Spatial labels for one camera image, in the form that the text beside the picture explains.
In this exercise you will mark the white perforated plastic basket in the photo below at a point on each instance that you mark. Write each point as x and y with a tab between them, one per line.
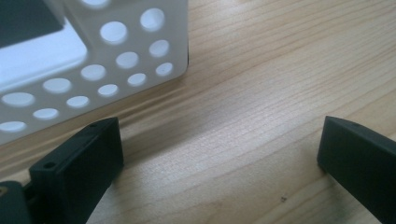
93	40

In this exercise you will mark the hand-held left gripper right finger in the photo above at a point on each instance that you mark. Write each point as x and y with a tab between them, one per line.
364	161

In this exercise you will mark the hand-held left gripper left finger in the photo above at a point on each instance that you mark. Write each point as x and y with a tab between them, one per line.
77	168

